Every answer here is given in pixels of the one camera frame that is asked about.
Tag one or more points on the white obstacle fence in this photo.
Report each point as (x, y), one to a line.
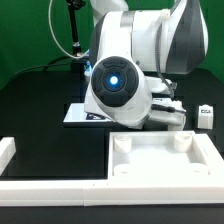
(105, 192)

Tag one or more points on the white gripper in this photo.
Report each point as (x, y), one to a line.
(164, 109)

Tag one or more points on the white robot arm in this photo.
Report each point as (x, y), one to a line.
(132, 51)

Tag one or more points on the black camera stand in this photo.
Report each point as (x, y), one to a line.
(74, 5)

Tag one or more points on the white marker sheet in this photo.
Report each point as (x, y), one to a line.
(76, 114)

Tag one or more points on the white square tabletop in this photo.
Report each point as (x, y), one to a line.
(162, 155)

